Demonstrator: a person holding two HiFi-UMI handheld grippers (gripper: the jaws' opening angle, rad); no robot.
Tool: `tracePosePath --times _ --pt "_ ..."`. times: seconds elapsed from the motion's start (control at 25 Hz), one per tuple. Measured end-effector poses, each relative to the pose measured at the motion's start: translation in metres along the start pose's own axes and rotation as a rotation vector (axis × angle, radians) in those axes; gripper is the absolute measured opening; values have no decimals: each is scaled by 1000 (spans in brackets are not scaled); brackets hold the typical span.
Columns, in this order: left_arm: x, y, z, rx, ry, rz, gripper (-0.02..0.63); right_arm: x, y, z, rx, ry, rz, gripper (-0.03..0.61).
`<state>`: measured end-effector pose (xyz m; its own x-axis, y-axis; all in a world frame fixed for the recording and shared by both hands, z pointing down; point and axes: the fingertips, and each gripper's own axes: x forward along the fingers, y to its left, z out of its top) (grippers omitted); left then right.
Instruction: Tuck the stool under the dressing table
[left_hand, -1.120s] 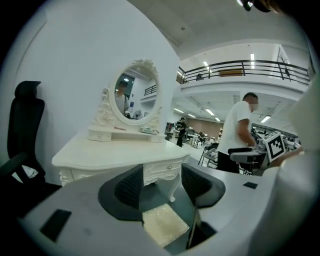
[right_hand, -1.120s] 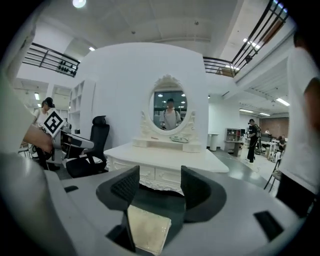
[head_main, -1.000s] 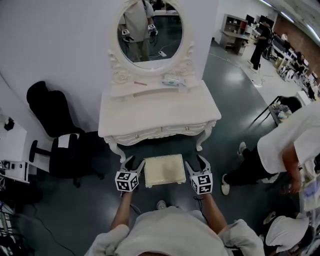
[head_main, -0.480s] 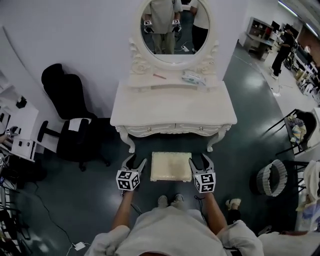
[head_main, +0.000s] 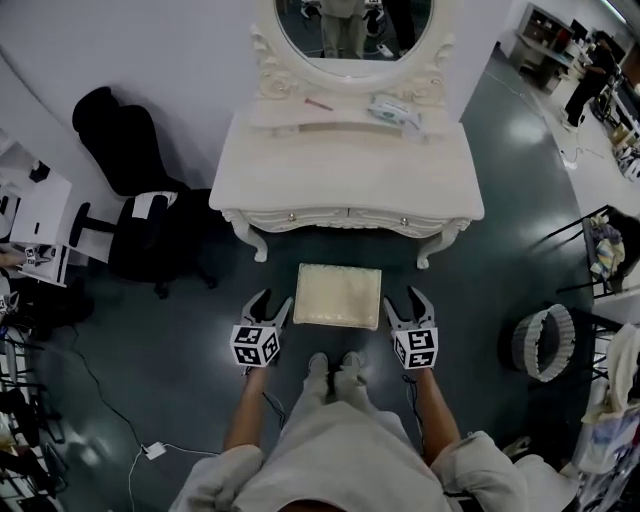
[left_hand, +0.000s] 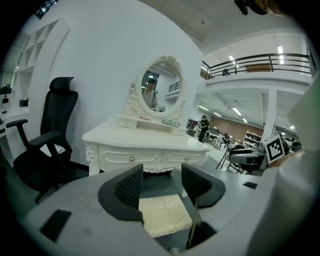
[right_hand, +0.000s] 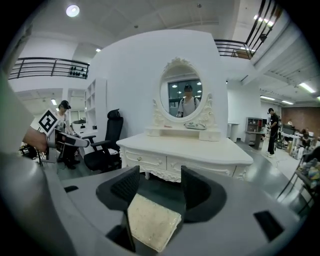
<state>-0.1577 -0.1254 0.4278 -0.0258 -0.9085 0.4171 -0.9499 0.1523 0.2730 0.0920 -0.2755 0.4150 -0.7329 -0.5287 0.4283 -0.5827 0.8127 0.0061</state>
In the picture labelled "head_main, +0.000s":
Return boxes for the black floor cable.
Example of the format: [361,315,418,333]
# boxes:
[64,324,147,452]

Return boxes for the black folding chair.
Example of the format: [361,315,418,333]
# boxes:
[529,203,640,301]

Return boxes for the white oval vanity mirror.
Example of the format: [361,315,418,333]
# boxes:
[248,0,457,140]

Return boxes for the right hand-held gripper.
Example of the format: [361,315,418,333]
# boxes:
[383,285,440,371]

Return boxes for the grey woven laundry basket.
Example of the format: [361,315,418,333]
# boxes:
[497,303,576,384]

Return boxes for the white side desk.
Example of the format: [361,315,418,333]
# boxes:
[0,129,74,289]

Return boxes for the person's beige trousers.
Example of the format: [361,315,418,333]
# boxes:
[294,364,381,436]

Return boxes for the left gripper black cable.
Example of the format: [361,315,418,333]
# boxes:
[262,392,287,431]

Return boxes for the black office chair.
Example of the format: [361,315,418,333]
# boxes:
[68,86,219,300]

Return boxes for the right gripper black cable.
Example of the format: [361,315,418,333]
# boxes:
[402,374,426,454]

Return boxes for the grey desk with hutch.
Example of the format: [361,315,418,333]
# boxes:
[514,2,589,94]

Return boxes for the person's right forearm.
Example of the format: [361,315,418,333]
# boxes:
[414,367,461,459]

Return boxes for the cream upholstered stool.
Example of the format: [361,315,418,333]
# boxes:
[292,262,383,331]

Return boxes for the person's left forearm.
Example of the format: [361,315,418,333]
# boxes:
[222,367,269,454]

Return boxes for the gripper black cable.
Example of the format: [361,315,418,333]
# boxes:
[402,374,426,454]
[262,392,287,431]

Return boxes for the person's beige shirt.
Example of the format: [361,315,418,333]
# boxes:
[172,397,529,512]

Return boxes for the pale green tissue pack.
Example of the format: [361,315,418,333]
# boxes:
[367,93,423,130]

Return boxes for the pile of pale clothes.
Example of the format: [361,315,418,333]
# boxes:
[588,214,626,281]

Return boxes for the white vanity dressing table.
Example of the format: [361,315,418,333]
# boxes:
[208,107,485,271]

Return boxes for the white adapter cable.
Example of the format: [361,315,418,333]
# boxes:
[127,442,221,511]

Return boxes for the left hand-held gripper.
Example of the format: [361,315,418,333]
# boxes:
[230,288,294,376]

